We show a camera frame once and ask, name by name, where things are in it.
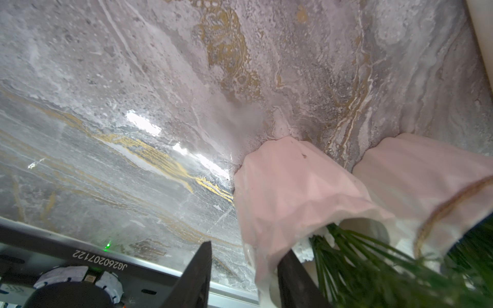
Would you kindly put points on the orange flower white pot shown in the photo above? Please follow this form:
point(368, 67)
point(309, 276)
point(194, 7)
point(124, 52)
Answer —
point(288, 190)

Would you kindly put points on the cream plastic storage box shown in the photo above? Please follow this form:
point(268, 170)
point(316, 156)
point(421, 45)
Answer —
point(481, 15)

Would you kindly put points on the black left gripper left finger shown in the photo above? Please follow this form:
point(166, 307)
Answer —
point(192, 288)

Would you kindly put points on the pink flower twine pot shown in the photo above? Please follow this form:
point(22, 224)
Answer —
point(441, 197)

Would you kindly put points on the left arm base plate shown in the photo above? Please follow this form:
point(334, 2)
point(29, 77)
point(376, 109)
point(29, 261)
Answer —
point(36, 280)

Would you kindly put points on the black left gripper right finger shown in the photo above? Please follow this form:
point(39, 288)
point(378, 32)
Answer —
point(297, 290)

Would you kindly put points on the aluminium front rail frame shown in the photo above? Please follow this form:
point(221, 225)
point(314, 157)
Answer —
point(145, 284)

